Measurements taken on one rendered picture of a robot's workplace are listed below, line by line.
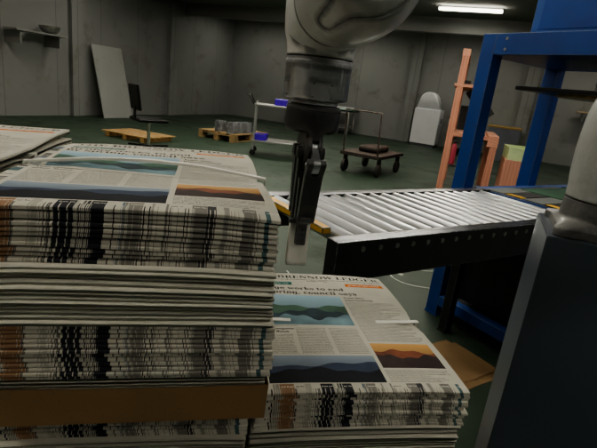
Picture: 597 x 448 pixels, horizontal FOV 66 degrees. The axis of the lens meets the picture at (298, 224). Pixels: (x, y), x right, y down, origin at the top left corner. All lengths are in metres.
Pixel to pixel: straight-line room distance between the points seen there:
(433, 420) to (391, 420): 0.06
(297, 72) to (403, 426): 0.48
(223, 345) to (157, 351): 0.06
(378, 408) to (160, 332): 0.30
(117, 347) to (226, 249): 0.14
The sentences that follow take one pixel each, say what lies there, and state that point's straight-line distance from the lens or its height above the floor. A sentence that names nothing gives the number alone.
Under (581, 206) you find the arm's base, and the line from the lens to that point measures 0.89.
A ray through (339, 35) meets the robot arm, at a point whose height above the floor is 1.23.
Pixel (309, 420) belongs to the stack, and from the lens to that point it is 0.62.
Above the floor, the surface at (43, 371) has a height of 0.90.
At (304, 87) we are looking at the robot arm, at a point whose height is 1.18.
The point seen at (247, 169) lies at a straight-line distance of 0.67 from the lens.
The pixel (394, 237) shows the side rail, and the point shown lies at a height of 0.80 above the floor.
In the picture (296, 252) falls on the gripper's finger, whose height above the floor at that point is 0.94.
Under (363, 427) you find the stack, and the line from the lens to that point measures 0.65.
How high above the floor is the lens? 1.18
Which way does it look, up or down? 16 degrees down
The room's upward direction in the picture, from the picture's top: 7 degrees clockwise
